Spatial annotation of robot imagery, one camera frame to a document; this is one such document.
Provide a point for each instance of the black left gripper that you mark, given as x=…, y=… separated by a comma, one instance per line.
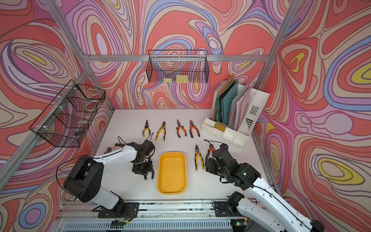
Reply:
x=145, y=172

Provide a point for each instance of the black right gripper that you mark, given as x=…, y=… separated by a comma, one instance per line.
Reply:
x=210, y=167

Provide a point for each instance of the white desktop file organizer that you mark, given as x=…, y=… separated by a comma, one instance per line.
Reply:
x=245, y=111

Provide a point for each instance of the black wire basket left wall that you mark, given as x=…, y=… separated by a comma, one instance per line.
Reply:
x=66, y=120

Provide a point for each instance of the black wire basket wall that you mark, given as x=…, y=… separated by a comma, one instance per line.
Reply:
x=165, y=64
x=66, y=120

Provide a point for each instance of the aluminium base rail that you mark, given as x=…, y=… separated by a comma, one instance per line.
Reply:
x=180, y=216

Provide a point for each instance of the orange black combination pliers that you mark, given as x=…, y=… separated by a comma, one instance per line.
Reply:
x=193, y=128

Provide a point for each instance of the white pocket calculator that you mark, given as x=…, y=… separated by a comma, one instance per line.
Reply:
x=117, y=146

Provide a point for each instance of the yellow black long-nose pliers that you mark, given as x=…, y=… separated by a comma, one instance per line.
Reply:
x=162, y=129

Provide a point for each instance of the small yellow black pliers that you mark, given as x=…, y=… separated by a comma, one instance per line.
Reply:
x=146, y=129

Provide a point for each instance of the yellow black combination pliers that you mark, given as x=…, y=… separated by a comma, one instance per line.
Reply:
x=198, y=156

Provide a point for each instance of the grey small clip object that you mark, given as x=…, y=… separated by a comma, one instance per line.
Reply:
x=108, y=150

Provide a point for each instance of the green file folder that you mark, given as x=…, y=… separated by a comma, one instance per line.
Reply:
x=224, y=102

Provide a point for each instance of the yellow plastic storage box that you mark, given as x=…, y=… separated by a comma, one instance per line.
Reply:
x=171, y=178

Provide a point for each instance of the brown file folder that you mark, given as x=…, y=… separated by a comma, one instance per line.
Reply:
x=226, y=84

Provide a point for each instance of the black wire basket back wall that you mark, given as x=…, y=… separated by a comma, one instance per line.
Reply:
x=165, y=64

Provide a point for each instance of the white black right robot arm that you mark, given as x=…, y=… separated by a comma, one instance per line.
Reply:
x=277, y=214

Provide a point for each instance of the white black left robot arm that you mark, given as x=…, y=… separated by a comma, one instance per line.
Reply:
x=84, y=180

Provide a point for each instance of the orange black diagonal cutters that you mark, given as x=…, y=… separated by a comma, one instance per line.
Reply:
x=209, y=152

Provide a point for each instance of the orange black needle-nose pliers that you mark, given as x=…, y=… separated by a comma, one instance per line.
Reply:
x=180, y=128

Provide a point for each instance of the yellow sticky note pad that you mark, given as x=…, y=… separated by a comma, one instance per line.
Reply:
x=182, y=78

